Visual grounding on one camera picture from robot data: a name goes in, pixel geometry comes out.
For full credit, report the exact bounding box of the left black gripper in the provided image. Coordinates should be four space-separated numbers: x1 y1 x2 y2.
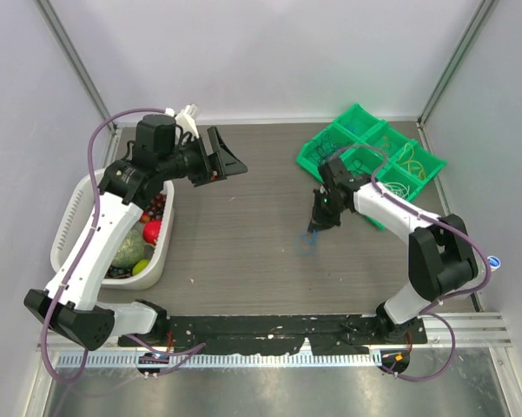
160 127 248 187

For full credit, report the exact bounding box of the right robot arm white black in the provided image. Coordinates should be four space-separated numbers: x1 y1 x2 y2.
307 157 479 343

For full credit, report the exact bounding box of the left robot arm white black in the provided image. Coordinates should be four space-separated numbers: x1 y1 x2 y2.
24 111 248 351

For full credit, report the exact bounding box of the clear plastic water bottle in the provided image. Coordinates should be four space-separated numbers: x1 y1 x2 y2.
487 255 501 271

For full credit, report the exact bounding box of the red grape bunch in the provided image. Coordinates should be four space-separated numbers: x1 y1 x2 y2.
146 193 167 220

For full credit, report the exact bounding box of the green netted melon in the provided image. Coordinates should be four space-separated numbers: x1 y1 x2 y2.
111 229 146 268

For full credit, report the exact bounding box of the white plastic fruit basket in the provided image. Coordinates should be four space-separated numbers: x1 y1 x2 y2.
50 175 175 290

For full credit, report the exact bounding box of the white slotted cable duct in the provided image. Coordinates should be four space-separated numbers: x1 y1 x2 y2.
56 349 383 368

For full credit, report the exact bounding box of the red apple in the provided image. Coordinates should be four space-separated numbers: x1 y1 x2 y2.
142 219 162 246

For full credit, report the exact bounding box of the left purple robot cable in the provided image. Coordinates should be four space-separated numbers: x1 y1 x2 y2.
39 107 175 384

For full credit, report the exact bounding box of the green compartment bin tray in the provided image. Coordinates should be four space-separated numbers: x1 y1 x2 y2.
294 102 448 228

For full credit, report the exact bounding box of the yellow green small fruit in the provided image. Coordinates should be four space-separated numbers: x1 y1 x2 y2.
131 259 150 276

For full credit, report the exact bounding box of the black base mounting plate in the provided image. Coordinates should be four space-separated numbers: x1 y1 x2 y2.
136 314 427 356

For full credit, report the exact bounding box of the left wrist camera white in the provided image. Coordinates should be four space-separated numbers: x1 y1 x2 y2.
164 103 200 143

